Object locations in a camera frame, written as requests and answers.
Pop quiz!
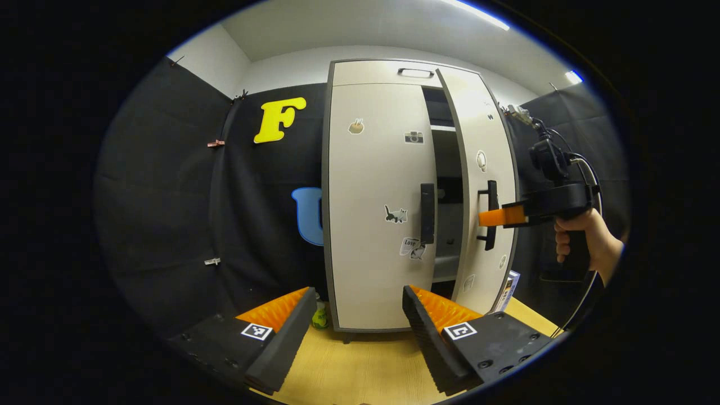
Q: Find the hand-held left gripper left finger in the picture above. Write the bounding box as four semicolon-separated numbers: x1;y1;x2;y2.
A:
169;286;318;395

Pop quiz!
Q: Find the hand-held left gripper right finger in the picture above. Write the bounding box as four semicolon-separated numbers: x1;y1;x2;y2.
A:
402;284;555;396

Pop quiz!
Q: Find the black door handle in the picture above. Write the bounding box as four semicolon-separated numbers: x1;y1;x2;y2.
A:
477;180;499;251

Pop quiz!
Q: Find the white double-door shoe cabinet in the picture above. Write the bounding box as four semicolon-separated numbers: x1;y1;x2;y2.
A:
322;58;521;344

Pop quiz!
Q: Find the white cabinet door headphone sticker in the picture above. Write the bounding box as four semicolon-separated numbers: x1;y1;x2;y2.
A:
436;67;518;316

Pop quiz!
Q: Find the white cabinet drawer front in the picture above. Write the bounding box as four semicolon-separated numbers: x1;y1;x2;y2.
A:
332;60;451;88

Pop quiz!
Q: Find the small green yellow object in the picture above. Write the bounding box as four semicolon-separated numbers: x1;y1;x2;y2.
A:
312;294;331;330

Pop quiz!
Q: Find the white cardboard box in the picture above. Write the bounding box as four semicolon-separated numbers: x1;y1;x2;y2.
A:
494;270;521;313

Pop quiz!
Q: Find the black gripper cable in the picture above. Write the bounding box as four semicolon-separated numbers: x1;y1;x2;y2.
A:
540;121;604;338

